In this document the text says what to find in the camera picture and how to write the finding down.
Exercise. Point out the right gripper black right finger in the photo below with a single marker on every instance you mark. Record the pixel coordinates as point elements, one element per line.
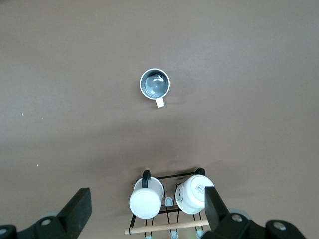
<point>216,216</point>

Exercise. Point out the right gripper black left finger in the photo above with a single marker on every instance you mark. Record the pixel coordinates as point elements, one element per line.
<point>72,216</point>

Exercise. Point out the white mug with grey interior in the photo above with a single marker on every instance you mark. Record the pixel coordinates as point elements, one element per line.
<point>154,84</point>

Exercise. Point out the white mug with bottom label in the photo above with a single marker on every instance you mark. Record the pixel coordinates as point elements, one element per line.
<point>192,196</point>

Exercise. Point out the white mug with plain bottom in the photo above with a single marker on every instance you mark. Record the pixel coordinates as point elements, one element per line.
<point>145,204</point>

